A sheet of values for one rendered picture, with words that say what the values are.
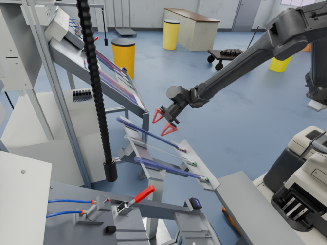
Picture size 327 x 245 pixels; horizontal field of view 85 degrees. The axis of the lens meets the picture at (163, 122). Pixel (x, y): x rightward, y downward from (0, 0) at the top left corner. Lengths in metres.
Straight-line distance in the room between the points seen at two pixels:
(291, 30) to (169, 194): 1.49
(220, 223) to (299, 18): 1.49
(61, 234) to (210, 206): 1.52
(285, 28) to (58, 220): 0.62
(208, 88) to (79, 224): 0.57
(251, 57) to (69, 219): 0.58
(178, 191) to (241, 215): 0.79
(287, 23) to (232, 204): 0.86
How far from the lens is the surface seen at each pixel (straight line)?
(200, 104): 0.76
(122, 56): 3.27
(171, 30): 5.33
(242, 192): 1.18
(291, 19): 0.58
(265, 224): 1.13
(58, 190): 0.37
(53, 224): 0.34
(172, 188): 1.77
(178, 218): 0.72
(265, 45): 0.58
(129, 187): 1.76
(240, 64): 0.62
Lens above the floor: 1.50
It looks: 38 degrees down
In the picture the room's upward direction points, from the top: 6 degrees clockwise
